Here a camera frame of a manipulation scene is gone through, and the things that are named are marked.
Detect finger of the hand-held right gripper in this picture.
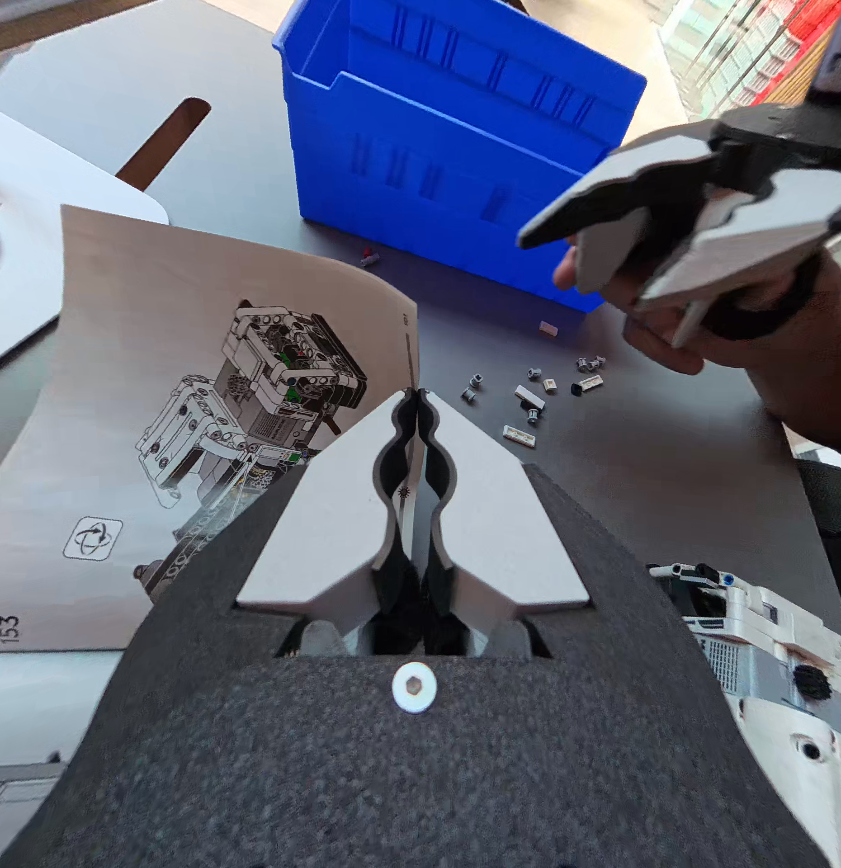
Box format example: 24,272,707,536
516,121,725,295
636,165,841,349

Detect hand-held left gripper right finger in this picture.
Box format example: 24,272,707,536
419,390,592,659

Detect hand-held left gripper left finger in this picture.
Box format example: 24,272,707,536
235,390,421,657

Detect white lego truck model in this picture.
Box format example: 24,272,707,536
647,561,841,868

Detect lego instruction booklet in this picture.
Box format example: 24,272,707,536
0,203,421,808

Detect person's right forearm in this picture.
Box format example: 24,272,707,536
776,251,841,452

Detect scattered small grey lego pieces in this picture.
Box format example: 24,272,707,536
460,354,608,450

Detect person's right hand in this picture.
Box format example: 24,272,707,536
551,237,835,416

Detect red stacked crates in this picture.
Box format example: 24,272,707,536
729,0,841,103

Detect blue plastic bin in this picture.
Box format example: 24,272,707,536
271,0,648,314

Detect white stand base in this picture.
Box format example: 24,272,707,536
0,105,170,370

